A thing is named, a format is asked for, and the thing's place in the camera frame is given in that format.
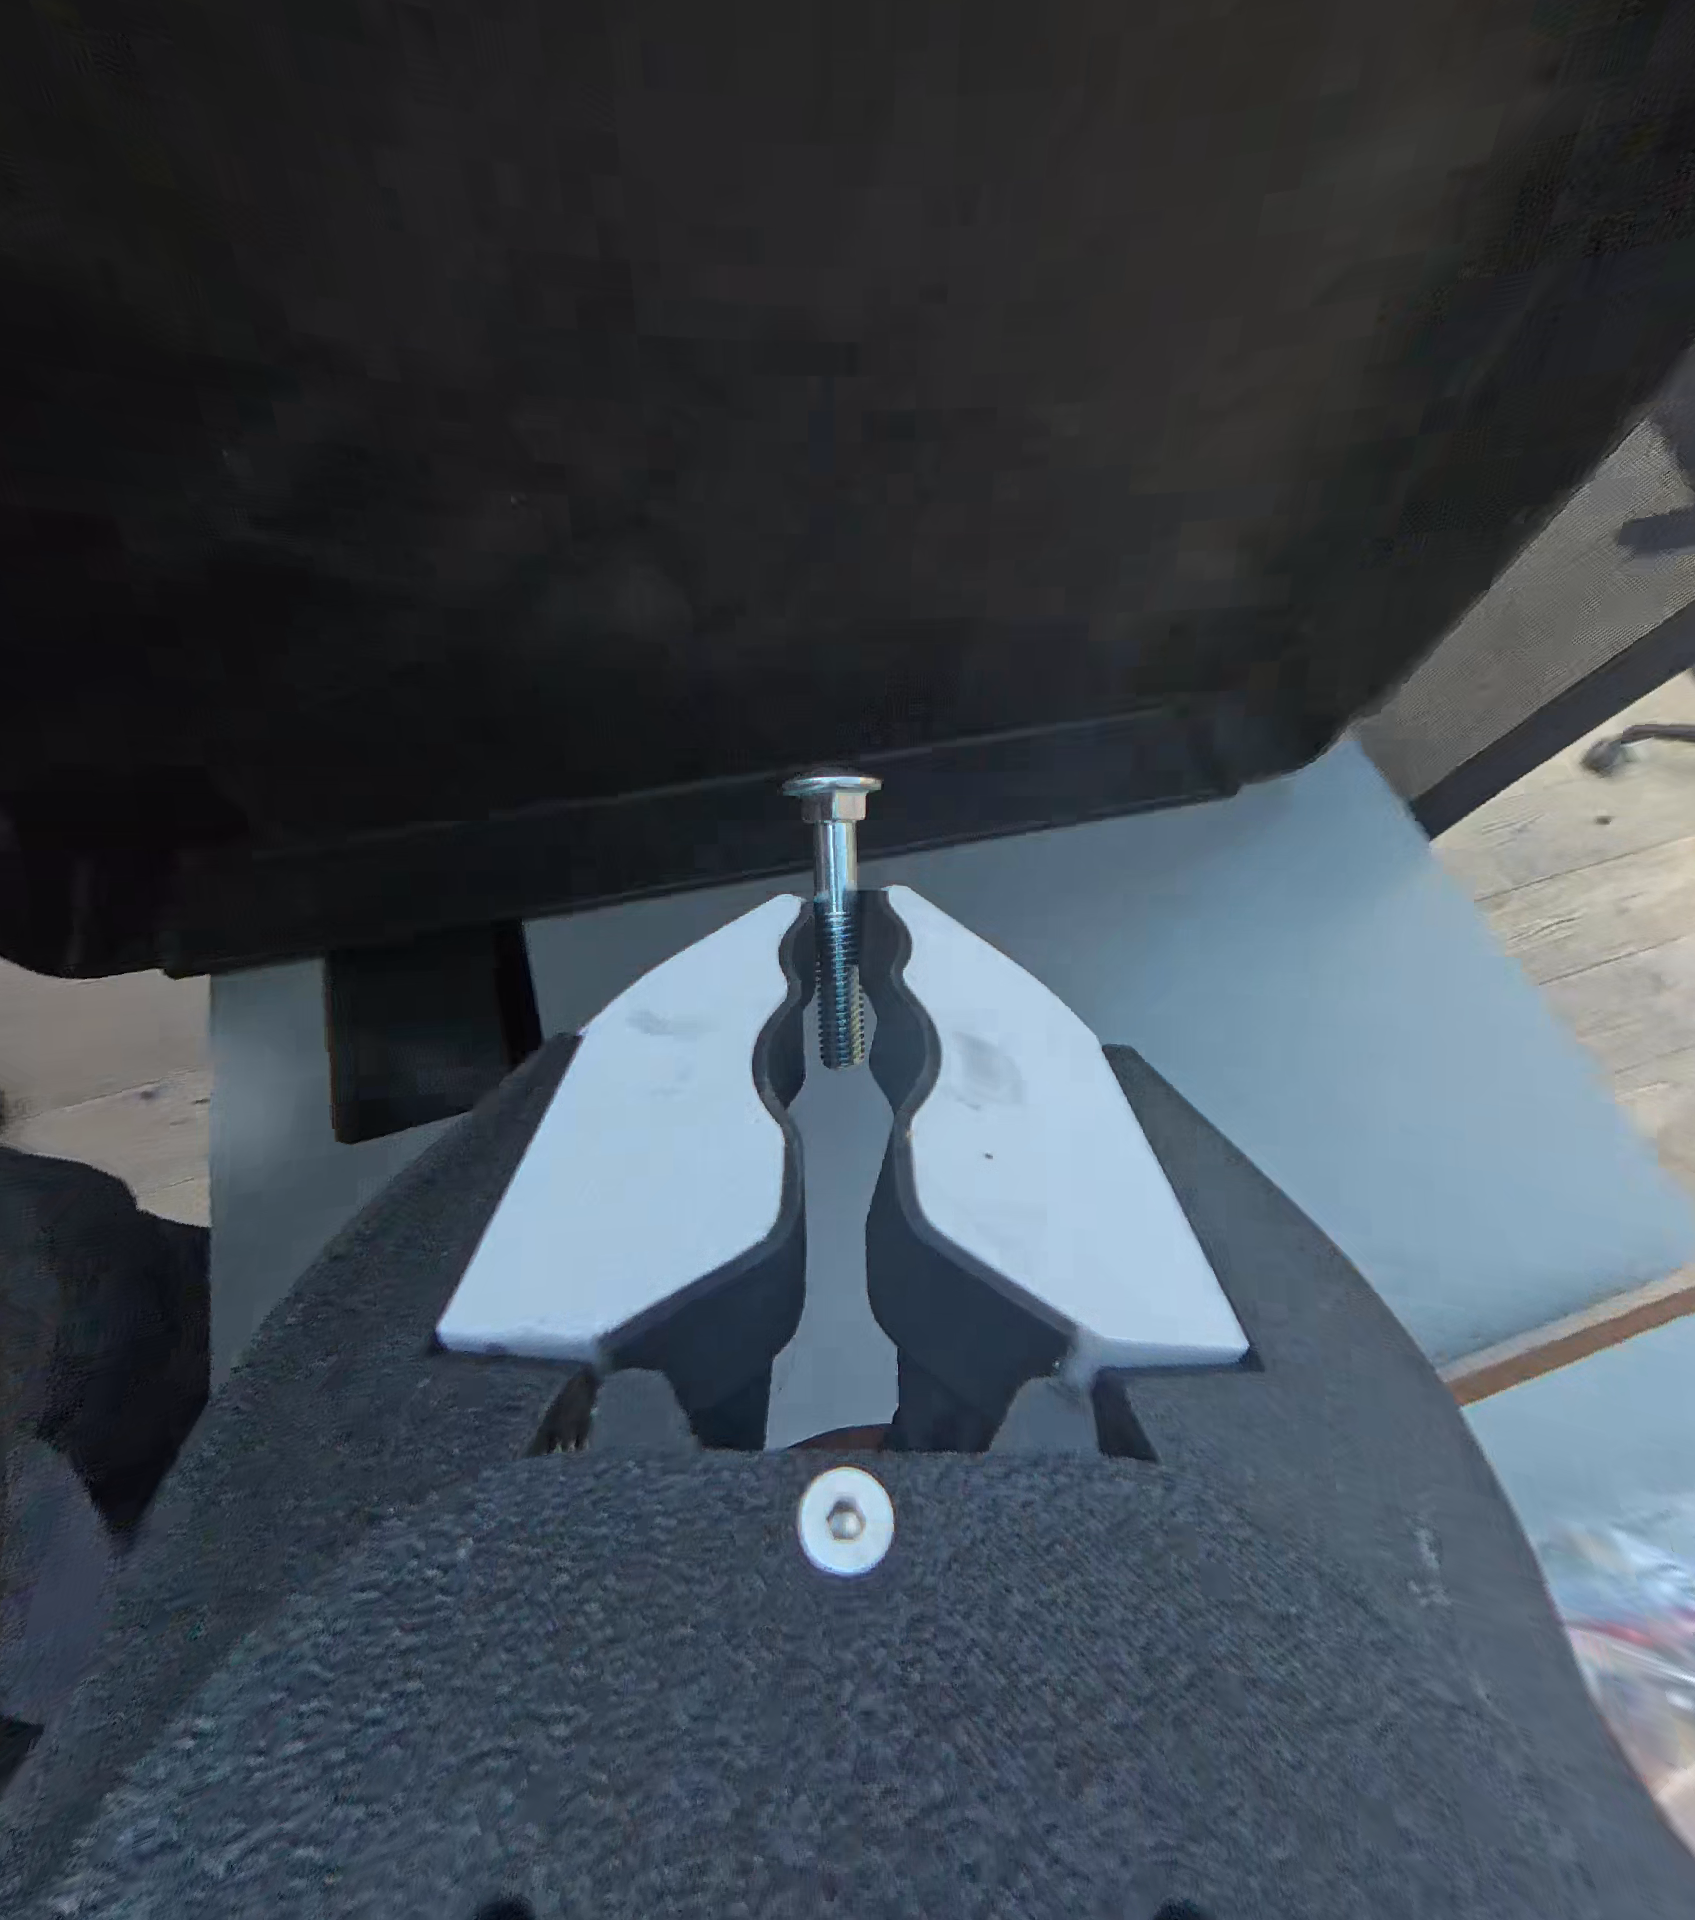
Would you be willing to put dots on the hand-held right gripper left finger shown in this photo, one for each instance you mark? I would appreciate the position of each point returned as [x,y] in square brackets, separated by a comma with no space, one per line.
[636,1185]

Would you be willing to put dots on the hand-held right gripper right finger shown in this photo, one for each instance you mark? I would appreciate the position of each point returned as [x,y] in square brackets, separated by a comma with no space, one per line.
[1059,1185]

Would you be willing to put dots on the silver bolt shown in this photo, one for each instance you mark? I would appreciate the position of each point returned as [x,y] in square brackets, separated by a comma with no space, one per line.
[833,872]

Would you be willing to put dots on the black chair seat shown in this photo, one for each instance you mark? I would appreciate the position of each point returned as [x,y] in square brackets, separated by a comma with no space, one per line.
[636,375]

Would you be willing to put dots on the person's dark clothing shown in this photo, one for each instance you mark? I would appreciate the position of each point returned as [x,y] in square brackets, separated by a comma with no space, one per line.
[7,1351]

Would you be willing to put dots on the colourful plastic bag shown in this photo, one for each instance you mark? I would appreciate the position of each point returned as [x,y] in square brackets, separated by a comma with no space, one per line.
[1686,1651]

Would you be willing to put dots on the black mesh office chair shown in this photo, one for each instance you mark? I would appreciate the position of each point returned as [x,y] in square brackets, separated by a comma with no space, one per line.
[1613,572]

